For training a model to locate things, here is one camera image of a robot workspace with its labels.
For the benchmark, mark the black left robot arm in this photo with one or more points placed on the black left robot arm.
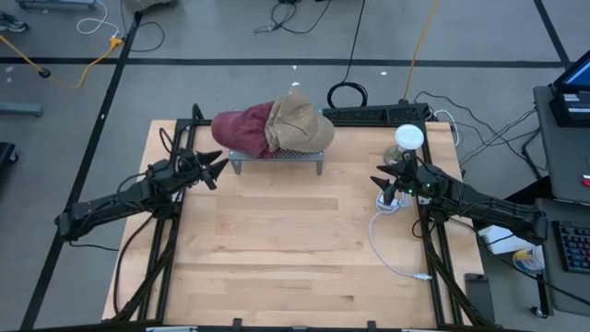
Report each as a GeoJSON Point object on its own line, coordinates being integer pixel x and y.
{"type": "Point", "coordinates": [115, 205]}

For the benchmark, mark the black aluminium table frame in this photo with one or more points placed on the black aluminium table frame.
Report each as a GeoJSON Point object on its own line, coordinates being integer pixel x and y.
{"type": "Point", "coordinates": [185, 124]}
{"type": "Point", "coordinates": [437, 281]}

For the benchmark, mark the white pedestal stand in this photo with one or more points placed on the white pedestal stand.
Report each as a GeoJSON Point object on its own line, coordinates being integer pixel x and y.
{"type": "Point", "coordinates": [409, 137]}

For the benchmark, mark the khaki baseball cap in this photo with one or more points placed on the khaki baseball cap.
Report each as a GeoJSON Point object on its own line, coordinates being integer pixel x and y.
{"type": "Point", "coordinates": [299, 122]}

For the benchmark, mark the black keyboard coloured keys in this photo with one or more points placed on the black keyboard coloured keys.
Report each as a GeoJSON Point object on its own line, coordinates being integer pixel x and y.
{"type": "Point", "coordinates": [574, 246]}

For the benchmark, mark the grey table foot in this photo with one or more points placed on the grey table foot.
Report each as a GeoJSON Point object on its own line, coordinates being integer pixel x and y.
{"type": "Point", "coordinates": [20, 110]}
{"type": "Point", "coordinates": [55, 3]}

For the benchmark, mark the white power adapter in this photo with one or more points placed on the white power adapter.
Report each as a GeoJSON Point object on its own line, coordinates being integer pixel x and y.
{"type": "Point", "coordinates": [396, 203]}

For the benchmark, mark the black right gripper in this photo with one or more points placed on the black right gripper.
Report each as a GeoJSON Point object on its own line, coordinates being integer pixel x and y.
{"type": "Point", "coordinates": [417, 180]}

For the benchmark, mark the grey side desk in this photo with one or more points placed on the grey side desk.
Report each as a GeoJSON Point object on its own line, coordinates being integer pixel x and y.
{"type": "Point", "coordinates": [546, 276]}

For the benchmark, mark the white wipes canister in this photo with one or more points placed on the white wipes canister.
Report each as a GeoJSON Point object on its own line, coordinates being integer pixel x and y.
{"type": "Point", "coordinates": [527, 259]}

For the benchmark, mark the laptop with blue screen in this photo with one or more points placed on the laptop with blue screen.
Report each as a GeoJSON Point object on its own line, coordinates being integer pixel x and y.
{"type": "Point", "coordinates": [576, 74]}

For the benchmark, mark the maroon baseball cap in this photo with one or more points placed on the maroon baseball cap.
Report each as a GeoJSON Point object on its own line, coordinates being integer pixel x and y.
{"type": "Point", "coordinates": [242, 129]}

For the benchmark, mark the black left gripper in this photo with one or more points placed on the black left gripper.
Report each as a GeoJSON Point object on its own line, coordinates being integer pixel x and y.
{"type": "Point", "coordinates": [193, 168]}

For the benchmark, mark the person's shoe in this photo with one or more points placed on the person's shoe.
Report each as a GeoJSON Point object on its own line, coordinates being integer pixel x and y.
{"type": "Point", "coordinates": [14, 24]}

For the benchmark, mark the red emergency stop button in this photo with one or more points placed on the red emergency stop button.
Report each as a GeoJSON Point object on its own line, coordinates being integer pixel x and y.
{"type": "Point", "coordinates": [586, 181]}

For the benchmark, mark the black flat case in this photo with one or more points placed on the black flat case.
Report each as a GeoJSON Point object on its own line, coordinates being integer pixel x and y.
{"type": "Point", "coordinates": [479, 295]}

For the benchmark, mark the black caster base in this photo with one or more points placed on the black caster base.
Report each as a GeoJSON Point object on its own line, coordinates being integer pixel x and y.
{"type": "Point", "coordinates": [7, 154]}

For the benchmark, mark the grey equipment cart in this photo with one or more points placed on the grey equipment cart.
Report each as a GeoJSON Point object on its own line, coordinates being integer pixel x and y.
{"type": "Point", "coordinates": [560, 157]}

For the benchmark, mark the grey perforated metal stand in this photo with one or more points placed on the grey perforated metal stand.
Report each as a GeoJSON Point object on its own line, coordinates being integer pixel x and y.
{"type": "Point", "coordinates": [276, 157]}

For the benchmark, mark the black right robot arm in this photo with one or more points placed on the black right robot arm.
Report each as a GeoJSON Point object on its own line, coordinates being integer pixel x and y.
{"type": "Point", "coordinates": [488, 209]}

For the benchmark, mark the white box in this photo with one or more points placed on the white box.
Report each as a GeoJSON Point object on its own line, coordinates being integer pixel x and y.
{"type": "Point", "coordinates": [507, 244]}

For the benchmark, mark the black round floor weight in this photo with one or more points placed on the black round floor weight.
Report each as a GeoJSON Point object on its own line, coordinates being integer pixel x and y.
{"type": "Point", "coordinates": [43, 72]}

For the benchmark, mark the black desktop device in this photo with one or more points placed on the black desktop device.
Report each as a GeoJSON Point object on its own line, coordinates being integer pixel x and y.
{"type": "Point", "coordinates": [571, 108]}

